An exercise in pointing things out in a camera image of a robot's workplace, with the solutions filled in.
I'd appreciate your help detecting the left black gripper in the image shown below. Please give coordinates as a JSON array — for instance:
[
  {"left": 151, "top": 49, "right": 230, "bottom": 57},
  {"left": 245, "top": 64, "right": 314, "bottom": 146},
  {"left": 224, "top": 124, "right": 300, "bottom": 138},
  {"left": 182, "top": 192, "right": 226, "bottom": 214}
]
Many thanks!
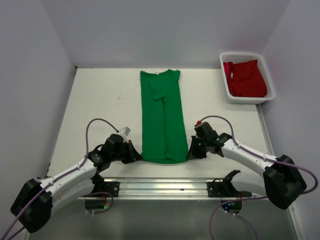
[{"left": 110, "top": 139, "right": 143, "bottom": 164}]

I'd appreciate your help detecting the green t shirt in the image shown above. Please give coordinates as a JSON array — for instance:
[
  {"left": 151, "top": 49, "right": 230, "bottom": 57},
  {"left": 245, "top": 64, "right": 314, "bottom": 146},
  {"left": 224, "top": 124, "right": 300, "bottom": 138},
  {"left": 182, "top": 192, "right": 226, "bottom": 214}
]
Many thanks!
[{"left": 140, "top": 69, "right": 188, "bottom": 164}]

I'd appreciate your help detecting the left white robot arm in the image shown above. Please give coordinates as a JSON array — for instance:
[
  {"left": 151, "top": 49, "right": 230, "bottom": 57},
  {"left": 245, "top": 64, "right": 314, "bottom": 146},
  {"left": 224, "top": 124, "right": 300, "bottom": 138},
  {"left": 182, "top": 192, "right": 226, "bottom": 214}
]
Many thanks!
[{"left": 10, "top": 134, "right": 142, "bottom": 233}]

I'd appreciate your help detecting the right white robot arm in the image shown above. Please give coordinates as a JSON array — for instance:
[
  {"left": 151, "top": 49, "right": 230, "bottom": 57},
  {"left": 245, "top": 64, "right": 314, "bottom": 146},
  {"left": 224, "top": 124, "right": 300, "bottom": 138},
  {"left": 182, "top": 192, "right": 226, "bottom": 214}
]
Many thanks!
[{"left": 187, "top": 121, "right": 307, "bottom": 210}]

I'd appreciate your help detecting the white plastic basket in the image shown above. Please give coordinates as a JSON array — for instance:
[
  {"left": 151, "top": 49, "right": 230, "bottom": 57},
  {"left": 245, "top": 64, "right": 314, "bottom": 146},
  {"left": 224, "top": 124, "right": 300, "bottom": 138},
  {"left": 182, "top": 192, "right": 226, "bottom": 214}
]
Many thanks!
[{"left": 219, "top": 52, "right": 275, "bottom": 105}]

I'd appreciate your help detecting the red t shirt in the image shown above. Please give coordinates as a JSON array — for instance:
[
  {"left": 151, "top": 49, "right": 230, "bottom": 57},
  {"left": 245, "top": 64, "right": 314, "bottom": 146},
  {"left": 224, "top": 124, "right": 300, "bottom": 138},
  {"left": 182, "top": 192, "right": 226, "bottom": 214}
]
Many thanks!
[{"left": 223, "top": 59, "right": 268, "bottom": 98}]

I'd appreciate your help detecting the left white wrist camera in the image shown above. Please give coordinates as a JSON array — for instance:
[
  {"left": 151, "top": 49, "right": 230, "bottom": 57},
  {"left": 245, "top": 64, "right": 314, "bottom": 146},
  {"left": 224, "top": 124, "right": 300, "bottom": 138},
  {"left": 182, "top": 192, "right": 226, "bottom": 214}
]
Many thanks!
[{"left": 118, "top": 126, "right": 131, "bottom": 137}]

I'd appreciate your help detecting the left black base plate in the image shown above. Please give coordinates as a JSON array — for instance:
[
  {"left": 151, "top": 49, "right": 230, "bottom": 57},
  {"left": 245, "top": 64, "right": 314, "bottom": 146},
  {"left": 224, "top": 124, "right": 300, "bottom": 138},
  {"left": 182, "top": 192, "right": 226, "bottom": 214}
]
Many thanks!
[{"left": 92, "top": 181, "right": 120, "bottom": 198}]

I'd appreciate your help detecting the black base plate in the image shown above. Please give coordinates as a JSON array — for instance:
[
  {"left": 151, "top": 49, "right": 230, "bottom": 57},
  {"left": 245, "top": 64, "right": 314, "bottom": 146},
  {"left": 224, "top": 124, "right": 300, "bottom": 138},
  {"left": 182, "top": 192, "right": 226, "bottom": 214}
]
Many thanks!
[
  {"left": 206, "top": 181, "right": 252, "bottom": 198},
  {"left": 92, "top": 181, "right": 120, "bottom": 198}
]

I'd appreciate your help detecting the aluminium mounting rail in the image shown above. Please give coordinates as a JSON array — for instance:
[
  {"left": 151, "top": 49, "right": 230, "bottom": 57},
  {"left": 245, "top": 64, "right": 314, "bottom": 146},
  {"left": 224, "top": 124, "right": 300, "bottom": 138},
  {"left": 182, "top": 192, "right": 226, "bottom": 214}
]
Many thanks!
[{"left": 74, "top": 177, "right": 296, "bottom": 201}]

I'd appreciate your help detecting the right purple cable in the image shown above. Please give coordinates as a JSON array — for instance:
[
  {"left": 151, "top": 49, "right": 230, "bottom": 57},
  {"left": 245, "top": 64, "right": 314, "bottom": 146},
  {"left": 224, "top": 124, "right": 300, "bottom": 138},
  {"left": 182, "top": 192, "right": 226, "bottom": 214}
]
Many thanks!
[{"left": 209, "top": 115, "right": 318, "bottom": 240}]

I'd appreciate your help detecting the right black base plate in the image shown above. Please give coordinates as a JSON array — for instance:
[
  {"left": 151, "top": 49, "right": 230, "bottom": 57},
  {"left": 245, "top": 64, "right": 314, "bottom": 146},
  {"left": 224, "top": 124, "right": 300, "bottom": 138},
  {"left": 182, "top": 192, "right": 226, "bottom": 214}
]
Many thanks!
[{"left": 206, "top": 181, "right": 252, "bottom": 198}]

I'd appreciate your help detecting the side aluminium rail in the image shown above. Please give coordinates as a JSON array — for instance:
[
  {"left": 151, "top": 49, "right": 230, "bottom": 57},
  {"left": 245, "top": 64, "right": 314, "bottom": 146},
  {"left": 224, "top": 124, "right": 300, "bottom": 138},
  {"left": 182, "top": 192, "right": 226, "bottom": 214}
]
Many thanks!
[{"left": 255, "top": 104, "right": 274, "bottom": 155}]

